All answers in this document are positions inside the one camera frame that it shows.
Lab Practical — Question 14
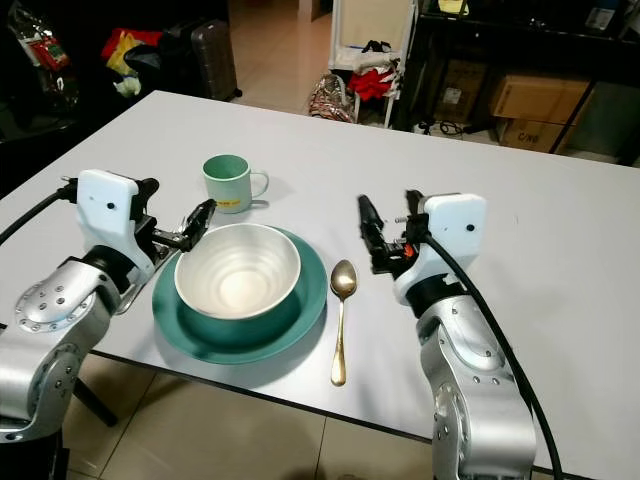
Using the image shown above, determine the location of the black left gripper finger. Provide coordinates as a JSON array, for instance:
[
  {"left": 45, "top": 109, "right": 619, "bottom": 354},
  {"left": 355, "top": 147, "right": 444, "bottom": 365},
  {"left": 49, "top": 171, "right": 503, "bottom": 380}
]
[{"left": 184, "top": 198, "right": 218, "bottom": 244}]

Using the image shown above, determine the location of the green ceramic mug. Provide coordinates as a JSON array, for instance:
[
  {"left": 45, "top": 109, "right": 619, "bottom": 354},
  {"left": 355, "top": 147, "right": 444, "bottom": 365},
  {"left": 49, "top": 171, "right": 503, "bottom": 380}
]
[{"left": 202, "top": 154, "right": 272, "bottom": 215}]

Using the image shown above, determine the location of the gold metal spoon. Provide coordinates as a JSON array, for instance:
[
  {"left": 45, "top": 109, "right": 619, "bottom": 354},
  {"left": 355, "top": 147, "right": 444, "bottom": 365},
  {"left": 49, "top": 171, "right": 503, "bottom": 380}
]
[{"left": 329, "top": 259, "right": 360, "bottom": 388}]

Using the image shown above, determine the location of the white and green bowl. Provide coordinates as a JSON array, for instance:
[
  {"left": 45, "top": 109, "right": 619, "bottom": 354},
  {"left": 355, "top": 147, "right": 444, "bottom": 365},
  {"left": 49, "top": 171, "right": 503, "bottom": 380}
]
[{"left": 173, "top": 222, "right": 303, "bottom": 322}]

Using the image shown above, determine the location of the green round plate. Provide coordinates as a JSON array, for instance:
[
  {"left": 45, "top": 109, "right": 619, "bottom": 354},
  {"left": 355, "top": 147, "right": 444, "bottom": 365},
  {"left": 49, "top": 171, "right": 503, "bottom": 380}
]
[{"left": 151, "top": 227, "right": 330, "bottom": 365}]

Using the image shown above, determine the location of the dark upright cardboard box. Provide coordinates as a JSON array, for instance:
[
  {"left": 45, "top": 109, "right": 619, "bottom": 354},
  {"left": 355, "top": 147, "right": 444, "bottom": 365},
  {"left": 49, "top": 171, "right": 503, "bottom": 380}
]
[{"left": 434, "top": 59, "right": 488, "bottom": 127}]

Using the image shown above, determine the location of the red cloth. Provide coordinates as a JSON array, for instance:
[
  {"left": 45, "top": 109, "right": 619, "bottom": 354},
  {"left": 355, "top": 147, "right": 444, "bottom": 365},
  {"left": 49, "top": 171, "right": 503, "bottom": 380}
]
[{"left": 348, "top": 67, "right": 398, "bottom": 103}]

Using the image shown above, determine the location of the patterned shiny bag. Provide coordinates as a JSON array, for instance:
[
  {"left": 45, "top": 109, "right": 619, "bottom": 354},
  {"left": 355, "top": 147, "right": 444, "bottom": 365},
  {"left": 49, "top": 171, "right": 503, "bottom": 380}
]
[{"left": 307, "top": 74, "right": 357, "bottom": 124}]

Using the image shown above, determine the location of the printed brown cardboard box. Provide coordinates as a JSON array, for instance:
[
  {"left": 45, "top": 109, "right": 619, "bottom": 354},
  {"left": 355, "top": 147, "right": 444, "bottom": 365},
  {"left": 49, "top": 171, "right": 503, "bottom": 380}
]
[{"left": 498, "top": 120, "right": 573, "bottom": 154}]

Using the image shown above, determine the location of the small white object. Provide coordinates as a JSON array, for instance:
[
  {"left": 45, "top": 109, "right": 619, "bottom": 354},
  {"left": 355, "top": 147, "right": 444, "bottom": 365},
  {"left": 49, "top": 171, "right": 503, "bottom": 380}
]
[{"left": 114, "top": 74, "right": 142, "bottom": 99}]

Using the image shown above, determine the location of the dark grey suitcase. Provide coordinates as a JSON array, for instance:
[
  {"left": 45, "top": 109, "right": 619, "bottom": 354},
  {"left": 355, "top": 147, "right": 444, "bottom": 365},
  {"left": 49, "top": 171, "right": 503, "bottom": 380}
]
[{"left": 163, "top": 17, "right": 243, "bottom": 102}]

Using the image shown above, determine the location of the large brown cardboard box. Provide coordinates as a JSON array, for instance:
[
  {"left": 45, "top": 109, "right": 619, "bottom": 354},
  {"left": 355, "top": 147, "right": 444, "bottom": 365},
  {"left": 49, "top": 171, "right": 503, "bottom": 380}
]
[{"left": 489, "top": 73, "right": 593, "bottom": 127}]

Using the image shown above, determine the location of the black table leg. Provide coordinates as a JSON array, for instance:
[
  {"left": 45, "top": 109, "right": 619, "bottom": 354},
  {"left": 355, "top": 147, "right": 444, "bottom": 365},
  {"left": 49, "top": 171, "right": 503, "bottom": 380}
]
[{"left": 73, "top": 374, "right": 118, "bottom": 428}]

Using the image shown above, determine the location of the red and yellow bag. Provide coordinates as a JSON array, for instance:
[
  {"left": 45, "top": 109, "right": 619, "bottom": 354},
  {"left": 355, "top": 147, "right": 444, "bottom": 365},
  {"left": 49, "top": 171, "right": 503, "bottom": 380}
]
[{"left": 103, "top": 29, "right": 163, "bottom": 77}]

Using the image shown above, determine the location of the white chair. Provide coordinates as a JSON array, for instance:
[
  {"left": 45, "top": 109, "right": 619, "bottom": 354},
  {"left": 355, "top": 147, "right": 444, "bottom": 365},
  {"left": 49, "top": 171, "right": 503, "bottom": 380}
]
[{"left": 327, "top": 0, "right": 420, "bottom": 130}]

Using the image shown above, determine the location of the clear plastic bag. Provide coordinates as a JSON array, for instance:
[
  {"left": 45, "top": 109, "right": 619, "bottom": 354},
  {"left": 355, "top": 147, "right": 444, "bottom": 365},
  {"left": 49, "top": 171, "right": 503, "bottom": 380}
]
[{"left": 9, "top": 3, "right": 83, "bottom": 103}]

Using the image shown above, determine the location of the black shelf unit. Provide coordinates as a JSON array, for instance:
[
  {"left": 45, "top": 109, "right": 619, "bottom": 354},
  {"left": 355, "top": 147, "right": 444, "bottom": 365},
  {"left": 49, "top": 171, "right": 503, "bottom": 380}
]
[{"left": 400, "top": 0, "right": 640, "bottom": 167}]

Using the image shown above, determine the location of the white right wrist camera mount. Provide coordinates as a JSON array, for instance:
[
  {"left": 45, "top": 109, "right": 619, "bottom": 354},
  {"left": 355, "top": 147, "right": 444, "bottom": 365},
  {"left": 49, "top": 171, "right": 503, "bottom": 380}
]
[{"left": 392, "top": 193, "right": 489, "bottom": 307}]

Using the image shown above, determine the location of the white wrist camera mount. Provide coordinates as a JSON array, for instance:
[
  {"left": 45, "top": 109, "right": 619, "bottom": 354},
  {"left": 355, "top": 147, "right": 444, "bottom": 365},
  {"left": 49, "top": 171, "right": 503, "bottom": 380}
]
[
  {"left": 74, "top": 168, "right": 153, "bottom": 273},
  {"left": 392, "top": 193, "right": 489, "bottom": 307}
]

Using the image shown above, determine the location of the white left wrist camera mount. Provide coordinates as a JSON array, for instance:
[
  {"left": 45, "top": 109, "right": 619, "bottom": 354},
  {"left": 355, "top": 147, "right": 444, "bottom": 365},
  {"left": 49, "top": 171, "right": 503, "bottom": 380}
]
[{"left": 74, "top": 168, "right": 153, "bottom": 273}]

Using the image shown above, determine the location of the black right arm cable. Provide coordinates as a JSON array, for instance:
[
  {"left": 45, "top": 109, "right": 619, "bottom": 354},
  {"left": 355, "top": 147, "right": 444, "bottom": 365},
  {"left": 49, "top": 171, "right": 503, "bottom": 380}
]
[{"left": 423, "top": 234, "right": 563, "bottom": 480}]

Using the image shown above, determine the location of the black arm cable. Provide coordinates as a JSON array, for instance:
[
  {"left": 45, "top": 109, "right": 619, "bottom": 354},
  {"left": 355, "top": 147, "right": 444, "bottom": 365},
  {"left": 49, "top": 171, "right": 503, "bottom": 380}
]
[
  {"left": 0, "top": 180, "right": 83, "bottom": 247},
  {"left": 423, "top": 234, "right": 563, "bottom": 480}
]

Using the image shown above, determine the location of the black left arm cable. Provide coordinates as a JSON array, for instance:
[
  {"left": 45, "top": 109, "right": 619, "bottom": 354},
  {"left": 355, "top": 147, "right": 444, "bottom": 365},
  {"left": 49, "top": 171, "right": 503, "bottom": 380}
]
[{"left": 0, "top": 180, "right": 83, "bottom": 247}]

